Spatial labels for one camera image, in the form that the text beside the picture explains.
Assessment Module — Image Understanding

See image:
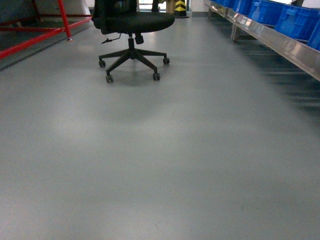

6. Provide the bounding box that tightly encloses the front right blue bin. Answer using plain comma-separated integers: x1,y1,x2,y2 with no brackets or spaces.
248,0,290,27

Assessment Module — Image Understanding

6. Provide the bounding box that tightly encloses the blue bin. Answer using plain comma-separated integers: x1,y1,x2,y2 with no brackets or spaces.
248,0,290,27
307,21,320,51
274,4,320,41

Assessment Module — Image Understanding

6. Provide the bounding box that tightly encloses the stainless steel flow rack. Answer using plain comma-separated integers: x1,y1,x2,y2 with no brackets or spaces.
203,0,320,80

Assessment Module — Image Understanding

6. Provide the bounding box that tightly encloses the yellow black traffic cone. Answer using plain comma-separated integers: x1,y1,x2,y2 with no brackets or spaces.
174,0,189,19

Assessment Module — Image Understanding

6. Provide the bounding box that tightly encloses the red metal frame table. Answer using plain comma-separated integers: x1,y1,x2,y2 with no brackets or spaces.
0,0,93,59

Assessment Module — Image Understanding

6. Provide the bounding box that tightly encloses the black office chair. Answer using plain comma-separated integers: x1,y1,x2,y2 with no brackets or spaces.
92,0,175,83

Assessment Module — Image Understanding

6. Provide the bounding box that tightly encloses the front left blue bin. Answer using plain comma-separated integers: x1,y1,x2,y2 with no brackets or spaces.
274,4,320,41

